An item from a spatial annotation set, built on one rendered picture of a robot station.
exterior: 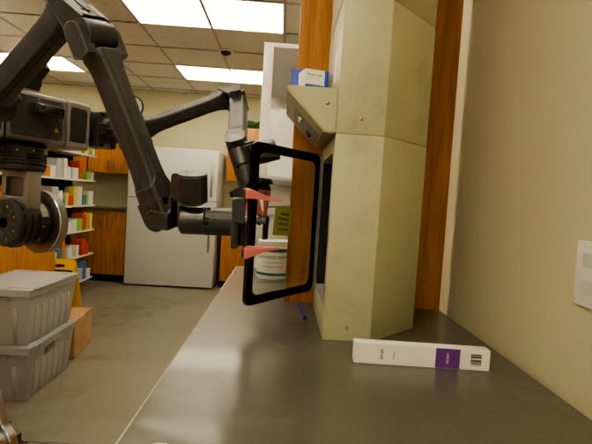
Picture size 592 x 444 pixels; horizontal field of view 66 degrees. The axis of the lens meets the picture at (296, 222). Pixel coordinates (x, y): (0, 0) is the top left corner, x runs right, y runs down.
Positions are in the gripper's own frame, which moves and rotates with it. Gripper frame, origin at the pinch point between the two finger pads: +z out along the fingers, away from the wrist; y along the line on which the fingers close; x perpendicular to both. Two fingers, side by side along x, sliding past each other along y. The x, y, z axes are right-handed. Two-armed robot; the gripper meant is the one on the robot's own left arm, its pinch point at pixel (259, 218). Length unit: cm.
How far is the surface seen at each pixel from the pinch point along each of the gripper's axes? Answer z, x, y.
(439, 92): -24, -46, -45
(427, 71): -20, -19, -49
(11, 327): -14, -28, 210
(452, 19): -43, -47, -56
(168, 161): -205, -299, 335
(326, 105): -15.0, 5.6, -31.1
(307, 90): -19.3, 8.3, -29.0
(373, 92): -14.7, -0.3, -40.1
